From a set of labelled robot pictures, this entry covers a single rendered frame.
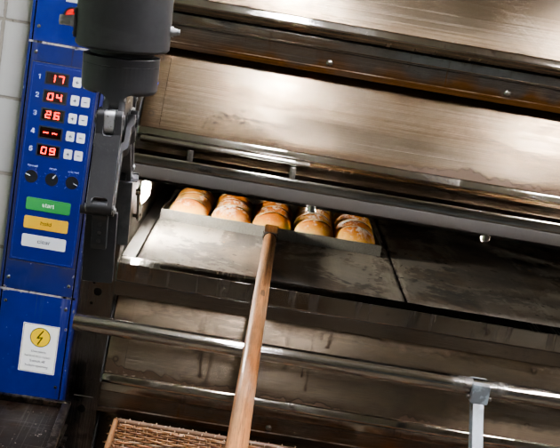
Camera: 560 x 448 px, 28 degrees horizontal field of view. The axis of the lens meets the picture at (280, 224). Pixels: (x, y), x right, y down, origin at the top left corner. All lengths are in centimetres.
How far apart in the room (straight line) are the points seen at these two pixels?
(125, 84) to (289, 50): 117
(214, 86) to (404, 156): 41
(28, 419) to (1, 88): 65
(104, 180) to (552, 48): 138
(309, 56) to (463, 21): 31
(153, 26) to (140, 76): 5
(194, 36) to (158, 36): 115
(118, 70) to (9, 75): 122
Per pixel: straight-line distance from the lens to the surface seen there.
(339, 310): 232
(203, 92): 225
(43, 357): 237
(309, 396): 236
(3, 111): 231
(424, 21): 223
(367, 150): 224
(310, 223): 275
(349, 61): 223
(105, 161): 105
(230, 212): 275
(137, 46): 107
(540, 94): 229
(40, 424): 222
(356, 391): 237
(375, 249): 275
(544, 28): 228
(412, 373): 198
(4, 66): 230
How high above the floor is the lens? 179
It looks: 12 degrees down
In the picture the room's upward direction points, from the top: 10 degrees clockwise
